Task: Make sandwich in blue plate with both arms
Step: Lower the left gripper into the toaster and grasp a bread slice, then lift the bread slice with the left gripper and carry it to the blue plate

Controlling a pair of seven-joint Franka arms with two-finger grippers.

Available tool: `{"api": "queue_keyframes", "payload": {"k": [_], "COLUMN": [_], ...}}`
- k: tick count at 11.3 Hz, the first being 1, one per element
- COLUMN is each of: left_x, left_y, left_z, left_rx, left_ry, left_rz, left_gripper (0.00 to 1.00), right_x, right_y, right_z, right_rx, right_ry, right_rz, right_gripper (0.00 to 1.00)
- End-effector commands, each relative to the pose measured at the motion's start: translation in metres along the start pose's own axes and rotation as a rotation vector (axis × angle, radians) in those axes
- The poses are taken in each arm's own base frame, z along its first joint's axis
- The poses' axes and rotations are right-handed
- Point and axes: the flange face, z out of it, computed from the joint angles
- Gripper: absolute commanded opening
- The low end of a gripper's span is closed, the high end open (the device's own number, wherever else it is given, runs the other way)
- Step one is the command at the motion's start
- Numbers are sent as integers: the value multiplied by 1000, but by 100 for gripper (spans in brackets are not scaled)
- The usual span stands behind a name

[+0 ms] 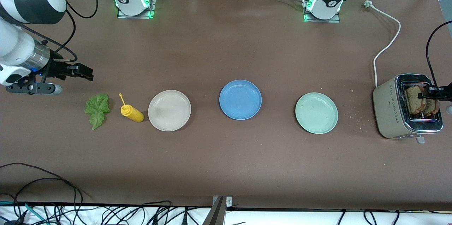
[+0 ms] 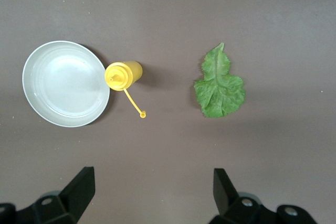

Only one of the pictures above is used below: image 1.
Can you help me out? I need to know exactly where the pale green plate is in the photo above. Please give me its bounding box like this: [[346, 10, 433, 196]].
[[295, 92, 339, 135]]

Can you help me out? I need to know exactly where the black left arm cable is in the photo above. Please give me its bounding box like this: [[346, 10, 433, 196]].
[[426, 20, 452, 91]]

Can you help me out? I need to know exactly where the teal cable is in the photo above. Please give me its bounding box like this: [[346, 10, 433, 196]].
[[0, 200, 46, 225]]

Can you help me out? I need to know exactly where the beige chrome toaster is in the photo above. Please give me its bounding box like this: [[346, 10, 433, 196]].
[[373, 73, 444, 144]]

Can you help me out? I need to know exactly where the white toaster power cord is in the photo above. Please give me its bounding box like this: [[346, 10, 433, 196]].
[[364, 0, 402, 88]]

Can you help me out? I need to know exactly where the cream plate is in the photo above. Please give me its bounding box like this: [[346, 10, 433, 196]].
[[148, 90, 192, 132]]

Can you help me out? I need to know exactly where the aluminium camera post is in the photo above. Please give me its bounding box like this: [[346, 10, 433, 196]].
[[203, 196, 233, 225]]

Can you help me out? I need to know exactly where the brown bread slice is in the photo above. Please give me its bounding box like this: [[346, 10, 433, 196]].
[[422, 99, 440, 118], [405, 85, 427, 115]]

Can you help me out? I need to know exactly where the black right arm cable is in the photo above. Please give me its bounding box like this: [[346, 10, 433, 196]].
[[35, 0, 98, 62]]

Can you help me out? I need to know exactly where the blue plate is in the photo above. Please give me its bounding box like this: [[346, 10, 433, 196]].
[[219, 79, 262, 120]]

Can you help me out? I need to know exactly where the green lettuce leaf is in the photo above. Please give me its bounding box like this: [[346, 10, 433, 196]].
[[84, 93, 111, 130]]

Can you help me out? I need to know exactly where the black looping cable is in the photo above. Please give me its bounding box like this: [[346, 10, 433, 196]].
[[0, 162, 83, 206]]

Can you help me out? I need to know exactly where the yellow squeeze bottle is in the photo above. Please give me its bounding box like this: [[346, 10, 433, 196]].
[[118, 93, 144, 123]]

